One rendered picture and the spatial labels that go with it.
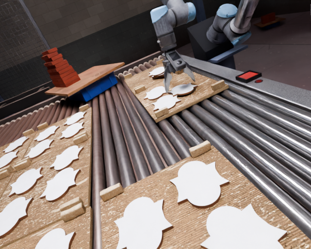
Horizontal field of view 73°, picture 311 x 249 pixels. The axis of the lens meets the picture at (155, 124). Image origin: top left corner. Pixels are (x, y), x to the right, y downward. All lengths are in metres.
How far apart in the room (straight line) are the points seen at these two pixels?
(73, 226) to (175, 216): 0.27
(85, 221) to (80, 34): 5.55
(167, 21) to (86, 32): 5.08
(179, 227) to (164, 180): 0.14
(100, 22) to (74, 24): 0.63
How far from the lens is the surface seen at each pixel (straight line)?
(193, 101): 0.90
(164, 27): 0.96
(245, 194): 0.49
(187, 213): 0.49
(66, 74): 1.70
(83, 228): 0.60
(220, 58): 1.56
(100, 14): 6.05
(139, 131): 0.86
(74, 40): 5.95
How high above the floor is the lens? 1.32
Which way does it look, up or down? 28 degrees down
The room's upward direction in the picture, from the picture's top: 22 degrees counter-clockwise
